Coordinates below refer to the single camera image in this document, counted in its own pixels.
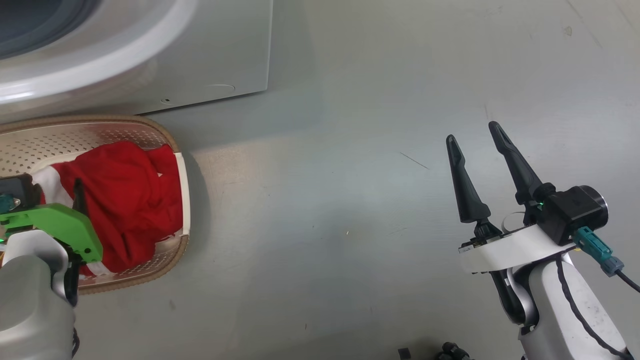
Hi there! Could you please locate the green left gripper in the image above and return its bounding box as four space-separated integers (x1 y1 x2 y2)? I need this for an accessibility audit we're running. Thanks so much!
0 178 104 264

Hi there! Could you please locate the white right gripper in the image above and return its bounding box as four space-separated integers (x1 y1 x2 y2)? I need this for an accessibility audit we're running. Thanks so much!
446 121 576 274

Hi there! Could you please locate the red white garment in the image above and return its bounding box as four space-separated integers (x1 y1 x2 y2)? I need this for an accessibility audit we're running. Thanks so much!
31 141 184 277

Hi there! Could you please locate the cream perforated laundry basket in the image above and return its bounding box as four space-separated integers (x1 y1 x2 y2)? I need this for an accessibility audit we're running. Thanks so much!
0 115 191 295

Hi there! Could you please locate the white washing machine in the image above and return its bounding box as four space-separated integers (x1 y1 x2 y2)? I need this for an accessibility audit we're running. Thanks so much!
0 0 274 123

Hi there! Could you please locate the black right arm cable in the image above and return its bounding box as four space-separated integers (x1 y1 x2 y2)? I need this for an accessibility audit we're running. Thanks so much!
556 257 631 360

